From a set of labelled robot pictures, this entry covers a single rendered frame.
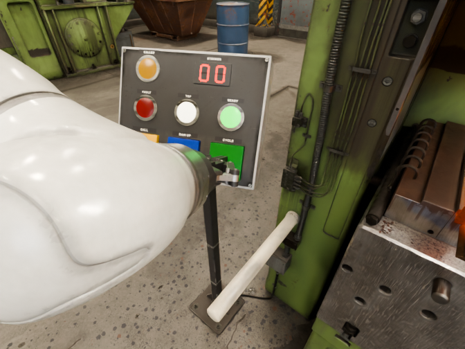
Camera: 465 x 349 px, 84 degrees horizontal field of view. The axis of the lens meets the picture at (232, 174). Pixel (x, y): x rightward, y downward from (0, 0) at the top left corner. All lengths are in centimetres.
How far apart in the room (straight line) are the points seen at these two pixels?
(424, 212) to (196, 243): 130
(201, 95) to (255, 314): 114
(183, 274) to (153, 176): 141
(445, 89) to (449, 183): 40
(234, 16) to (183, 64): 440
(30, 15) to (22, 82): 474
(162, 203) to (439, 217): 55
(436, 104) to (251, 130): 66
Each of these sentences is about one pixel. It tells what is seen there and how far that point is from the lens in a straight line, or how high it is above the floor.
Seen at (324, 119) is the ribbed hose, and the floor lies 103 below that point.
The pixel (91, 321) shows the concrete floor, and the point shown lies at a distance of 159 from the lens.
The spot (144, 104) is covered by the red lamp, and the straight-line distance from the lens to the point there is 63.
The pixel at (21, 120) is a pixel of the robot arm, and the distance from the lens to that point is 21.
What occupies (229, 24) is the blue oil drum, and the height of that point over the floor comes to 61.
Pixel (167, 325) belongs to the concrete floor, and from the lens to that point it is 146.
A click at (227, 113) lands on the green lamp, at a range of 56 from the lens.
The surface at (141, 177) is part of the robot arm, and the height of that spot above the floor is 124.
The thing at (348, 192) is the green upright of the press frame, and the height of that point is 82.
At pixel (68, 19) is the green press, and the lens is 498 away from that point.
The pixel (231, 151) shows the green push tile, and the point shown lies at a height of 103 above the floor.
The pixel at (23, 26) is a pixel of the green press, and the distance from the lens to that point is 497.
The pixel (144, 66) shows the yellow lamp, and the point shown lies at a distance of 65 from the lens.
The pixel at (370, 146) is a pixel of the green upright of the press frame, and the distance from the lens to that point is 74.
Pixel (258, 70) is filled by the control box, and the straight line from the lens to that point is 57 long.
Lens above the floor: 134
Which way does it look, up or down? 39 degrees down
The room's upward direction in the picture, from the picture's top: straight up
